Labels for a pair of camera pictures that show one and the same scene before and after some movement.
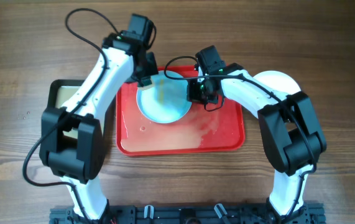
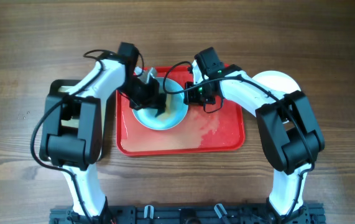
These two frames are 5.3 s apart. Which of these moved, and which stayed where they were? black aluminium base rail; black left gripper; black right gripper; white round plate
Moved: black left gripper
Stayed: black aluminium base rail; black right gripper; white round plate
